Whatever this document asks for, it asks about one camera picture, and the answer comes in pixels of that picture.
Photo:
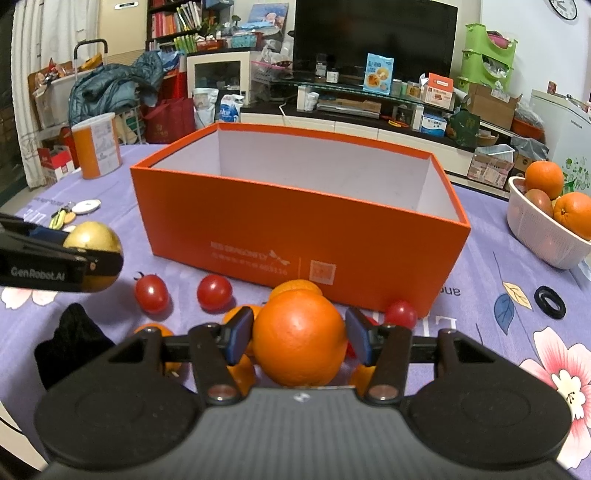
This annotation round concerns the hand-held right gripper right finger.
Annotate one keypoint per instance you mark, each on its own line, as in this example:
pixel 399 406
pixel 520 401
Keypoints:
pixel 358 333

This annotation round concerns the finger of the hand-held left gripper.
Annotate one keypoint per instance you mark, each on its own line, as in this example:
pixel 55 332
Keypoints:
pixel 55 270
pixel 46 234

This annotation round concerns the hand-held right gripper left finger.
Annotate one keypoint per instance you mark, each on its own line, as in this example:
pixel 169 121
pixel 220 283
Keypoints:
pixel 241 333

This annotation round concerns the small mandarin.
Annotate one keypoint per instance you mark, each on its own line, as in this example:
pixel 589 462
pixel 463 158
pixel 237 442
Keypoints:
pixel 152 329
pixel 242 376
pixel 233 316
pixel 295 287
pixel 362 376

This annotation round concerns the yellow apple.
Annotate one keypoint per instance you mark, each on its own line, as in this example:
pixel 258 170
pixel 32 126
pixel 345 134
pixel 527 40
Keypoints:
pixel 92 235

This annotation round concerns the large orange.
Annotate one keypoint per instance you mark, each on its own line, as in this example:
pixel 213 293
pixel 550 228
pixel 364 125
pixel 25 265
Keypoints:
pixel 300 339

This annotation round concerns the red apple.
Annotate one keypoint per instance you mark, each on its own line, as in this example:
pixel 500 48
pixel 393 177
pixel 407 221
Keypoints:
pixel 538 201
pixel 151 293

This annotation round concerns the orange cardboard box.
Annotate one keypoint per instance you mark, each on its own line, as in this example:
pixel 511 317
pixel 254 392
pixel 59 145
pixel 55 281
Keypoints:
pixel 277 221

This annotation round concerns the bunch of keys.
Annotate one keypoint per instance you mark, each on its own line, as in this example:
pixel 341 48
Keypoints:
pixel 57 218

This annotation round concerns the cherry tomato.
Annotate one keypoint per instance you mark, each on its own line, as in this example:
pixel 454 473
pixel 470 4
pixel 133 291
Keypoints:
pixel 400 314
pixel 214 293

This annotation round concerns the red and white box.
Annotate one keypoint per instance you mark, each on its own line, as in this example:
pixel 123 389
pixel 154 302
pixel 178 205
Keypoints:
pixel 55 166

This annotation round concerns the black cloth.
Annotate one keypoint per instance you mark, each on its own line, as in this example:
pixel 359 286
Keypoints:
pixel 74 337

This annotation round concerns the orange and white can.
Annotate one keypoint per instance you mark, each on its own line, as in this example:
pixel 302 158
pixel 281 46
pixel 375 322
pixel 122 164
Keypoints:
pixel 94 147

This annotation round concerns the purple floral tablecloth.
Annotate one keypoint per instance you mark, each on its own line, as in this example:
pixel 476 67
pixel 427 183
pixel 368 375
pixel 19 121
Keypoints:
pixel 461 286

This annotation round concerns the white storage bin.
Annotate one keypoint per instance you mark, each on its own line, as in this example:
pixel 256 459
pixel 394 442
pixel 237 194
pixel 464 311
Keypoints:
pixel 57 99

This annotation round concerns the blue-grey jacket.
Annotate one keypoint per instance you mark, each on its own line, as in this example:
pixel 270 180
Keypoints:
pixel 111 83

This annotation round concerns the red shopping bag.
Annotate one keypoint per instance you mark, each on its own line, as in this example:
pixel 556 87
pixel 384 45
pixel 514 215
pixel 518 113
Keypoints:
pixel 168 120

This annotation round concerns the white curtain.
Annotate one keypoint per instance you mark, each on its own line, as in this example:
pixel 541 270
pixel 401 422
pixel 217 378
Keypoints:
pixel 27 46

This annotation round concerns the white pouch bag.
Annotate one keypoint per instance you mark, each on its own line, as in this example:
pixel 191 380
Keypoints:
pixel 205 106

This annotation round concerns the white plastic basket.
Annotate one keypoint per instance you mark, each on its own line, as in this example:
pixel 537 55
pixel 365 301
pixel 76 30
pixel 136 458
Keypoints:
pixel 540 235

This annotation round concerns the pink printed carton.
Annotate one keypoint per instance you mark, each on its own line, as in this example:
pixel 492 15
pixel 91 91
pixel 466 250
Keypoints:
pixel 489 168

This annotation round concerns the blue and white box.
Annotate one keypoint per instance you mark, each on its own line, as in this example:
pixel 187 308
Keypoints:
pixel 434 125

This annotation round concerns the white and blue bag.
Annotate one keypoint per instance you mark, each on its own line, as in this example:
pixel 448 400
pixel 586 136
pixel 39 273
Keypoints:
pixel 229 109

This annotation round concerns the dark green bag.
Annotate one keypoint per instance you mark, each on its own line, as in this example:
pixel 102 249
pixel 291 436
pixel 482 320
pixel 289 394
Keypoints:
pixel 464 129

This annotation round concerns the dark bookshelf with books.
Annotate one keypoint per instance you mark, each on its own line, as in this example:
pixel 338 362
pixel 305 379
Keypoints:
pixel 161 23

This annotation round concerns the orange in basket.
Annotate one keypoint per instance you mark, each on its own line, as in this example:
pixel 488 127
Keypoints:
pixel 575 214
pixel 545 179

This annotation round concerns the white cabinet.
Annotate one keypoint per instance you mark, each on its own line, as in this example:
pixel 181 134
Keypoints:
pixel 217 57

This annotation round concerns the orange and white carton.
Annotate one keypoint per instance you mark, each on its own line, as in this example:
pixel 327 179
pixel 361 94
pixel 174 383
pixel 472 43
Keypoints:
pixel 438 90

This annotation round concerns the small dark jar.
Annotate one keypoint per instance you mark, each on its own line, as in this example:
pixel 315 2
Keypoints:
pixel 333 75

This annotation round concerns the blue snack bag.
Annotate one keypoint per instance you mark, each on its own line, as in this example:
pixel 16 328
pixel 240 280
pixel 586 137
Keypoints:
pixel 379 74

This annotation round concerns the brown cardboard box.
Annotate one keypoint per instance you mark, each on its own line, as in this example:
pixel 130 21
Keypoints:
pixel 489 106

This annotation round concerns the white fridge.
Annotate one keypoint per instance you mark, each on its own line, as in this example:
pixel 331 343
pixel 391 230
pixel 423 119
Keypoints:
pixel 568 134

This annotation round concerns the black television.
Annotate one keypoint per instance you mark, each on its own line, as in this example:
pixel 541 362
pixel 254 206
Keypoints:
pixel 374 32

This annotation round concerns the green plastic rack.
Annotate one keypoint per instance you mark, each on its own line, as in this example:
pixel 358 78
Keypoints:
pixel 475 55

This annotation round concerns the blue picture book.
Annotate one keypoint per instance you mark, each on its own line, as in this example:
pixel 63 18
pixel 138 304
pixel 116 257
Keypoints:
pixel 268 16

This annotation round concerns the wall clock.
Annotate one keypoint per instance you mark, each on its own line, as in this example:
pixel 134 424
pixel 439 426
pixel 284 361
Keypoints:
pixel 563 7

